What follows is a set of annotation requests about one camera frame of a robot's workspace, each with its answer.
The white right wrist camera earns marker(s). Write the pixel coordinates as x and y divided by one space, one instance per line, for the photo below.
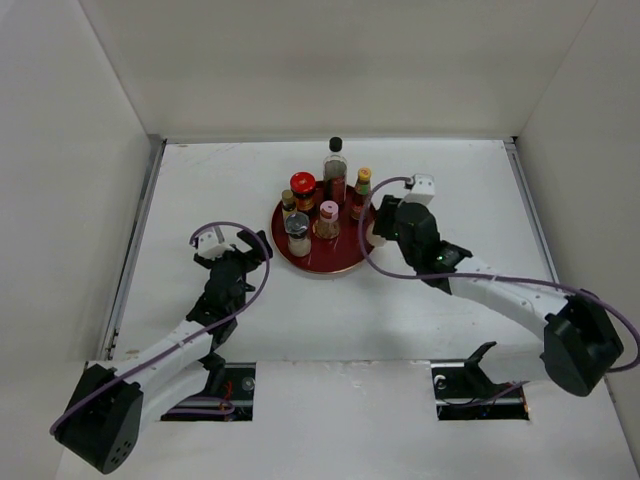
420 189

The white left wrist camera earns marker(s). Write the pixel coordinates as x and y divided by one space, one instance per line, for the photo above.
210 243

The tall dark bottle red label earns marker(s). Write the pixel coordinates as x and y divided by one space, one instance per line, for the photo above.
335 173

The aluminium table rail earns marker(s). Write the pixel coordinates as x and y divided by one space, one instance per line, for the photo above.
307 137
530 208
112 323

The red lid chili sauce jar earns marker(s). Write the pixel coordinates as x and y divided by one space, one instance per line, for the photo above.
303 187

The yellow cap red sauce bottle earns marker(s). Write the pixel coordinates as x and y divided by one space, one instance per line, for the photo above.
361 192

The clear grinder with black top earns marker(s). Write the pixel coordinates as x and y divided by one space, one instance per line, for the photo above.
297 227

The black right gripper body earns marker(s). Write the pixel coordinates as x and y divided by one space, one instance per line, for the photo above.
410 256

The left aluminium table rail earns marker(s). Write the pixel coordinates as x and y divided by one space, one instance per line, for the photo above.
112 323

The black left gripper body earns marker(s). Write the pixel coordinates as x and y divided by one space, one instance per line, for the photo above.
239 259

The back aluminium table rail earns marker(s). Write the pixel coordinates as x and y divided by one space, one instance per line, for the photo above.
307 137

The yellow label gold cap bottle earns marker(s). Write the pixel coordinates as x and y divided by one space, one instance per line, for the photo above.
288 204

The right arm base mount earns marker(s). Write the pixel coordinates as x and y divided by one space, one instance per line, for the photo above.
464 392

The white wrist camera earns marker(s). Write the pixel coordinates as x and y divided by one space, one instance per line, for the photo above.
210 243
420 189

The pale squeeze bottle yellow cap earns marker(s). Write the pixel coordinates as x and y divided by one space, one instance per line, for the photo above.
372 239

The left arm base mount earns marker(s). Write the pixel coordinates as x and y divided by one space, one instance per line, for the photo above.
228 394

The pink lid spice jar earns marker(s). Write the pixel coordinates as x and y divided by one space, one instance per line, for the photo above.
327 226

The right aluminium table rail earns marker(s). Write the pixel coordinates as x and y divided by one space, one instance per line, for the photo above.
530 208

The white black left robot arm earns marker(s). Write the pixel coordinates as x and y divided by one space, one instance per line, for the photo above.
112 405

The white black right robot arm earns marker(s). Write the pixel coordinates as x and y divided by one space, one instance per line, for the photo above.
579 341

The red round lacquer tray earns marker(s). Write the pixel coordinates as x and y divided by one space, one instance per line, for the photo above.
327 256

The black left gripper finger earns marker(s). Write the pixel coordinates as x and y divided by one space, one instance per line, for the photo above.
259 248
206 263

